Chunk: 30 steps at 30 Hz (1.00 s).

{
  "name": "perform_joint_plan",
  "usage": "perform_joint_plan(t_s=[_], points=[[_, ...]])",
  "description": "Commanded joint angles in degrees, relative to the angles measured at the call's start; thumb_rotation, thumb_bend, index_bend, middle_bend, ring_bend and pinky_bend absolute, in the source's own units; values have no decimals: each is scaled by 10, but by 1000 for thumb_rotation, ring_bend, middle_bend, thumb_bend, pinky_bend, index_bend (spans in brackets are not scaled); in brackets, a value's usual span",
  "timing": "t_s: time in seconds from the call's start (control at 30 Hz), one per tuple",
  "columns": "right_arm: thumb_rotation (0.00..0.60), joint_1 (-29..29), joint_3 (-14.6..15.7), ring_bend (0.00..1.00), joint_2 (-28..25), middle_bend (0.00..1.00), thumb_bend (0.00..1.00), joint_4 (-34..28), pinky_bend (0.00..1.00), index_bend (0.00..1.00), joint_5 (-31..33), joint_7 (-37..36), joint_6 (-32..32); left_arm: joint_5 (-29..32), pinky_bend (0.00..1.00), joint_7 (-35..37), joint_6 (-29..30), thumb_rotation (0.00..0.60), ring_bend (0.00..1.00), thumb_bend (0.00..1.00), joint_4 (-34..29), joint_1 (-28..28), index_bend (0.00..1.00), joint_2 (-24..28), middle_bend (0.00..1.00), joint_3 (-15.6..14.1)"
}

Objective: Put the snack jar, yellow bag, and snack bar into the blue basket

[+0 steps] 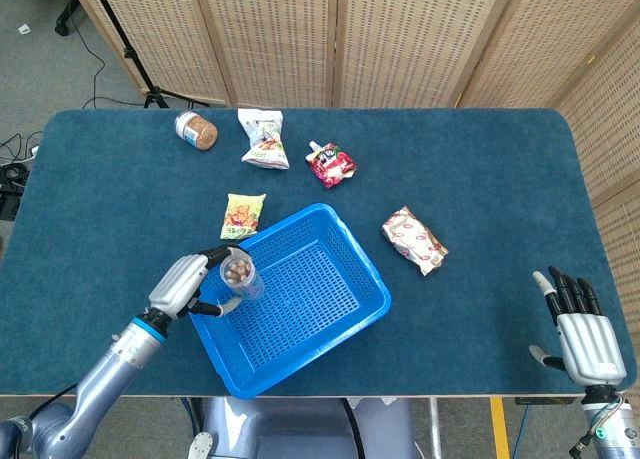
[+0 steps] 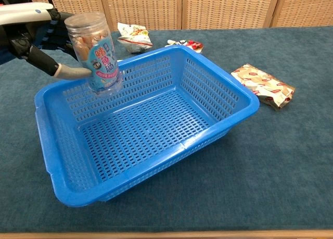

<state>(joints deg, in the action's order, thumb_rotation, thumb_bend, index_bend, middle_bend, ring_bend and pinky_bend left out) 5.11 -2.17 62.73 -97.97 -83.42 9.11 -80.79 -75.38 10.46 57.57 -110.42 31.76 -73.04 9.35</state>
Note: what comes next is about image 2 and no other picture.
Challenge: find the white snack bag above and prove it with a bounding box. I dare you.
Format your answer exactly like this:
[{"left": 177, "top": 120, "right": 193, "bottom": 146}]
[{"left": 116, "top": 22, "right": 154, "bottom": 54}]

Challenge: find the dark blue table mat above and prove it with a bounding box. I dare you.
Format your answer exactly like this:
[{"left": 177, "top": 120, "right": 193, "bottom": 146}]
[{"left": 0, "top": 25, "right": 333, "bottom": 234}]

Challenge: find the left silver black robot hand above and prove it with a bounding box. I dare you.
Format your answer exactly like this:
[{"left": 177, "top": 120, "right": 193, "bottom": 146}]
[{"left": 0, "top": 2, "right": 93, "bottom": 81}]

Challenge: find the red spouted drink pouch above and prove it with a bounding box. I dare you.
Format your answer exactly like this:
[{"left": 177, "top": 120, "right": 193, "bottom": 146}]
[{"left": 165, "top": 38, "right": 204, "bottom": 54}]

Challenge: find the beige snack bag red print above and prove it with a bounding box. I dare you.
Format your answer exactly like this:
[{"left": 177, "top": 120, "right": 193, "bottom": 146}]
[{"left": 230, "top": 64, "right": 296, "bottom": 111}]

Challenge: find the transparent jar with blue label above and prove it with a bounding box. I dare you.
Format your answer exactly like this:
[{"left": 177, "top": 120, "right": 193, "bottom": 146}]
[{"left": 63, "top": 11, "right": 123, "bottom": 96}]

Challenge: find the wicker folding screen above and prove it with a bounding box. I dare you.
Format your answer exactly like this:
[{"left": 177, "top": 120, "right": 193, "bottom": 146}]
[{"left": 27, "top": 0, "right": 333, "bottom": 31}]

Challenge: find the blue plastic basket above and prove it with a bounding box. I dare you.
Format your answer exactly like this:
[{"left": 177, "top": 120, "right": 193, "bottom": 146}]
[{"left": 34, "top": 45, "right": 261, "bottom": 208}]

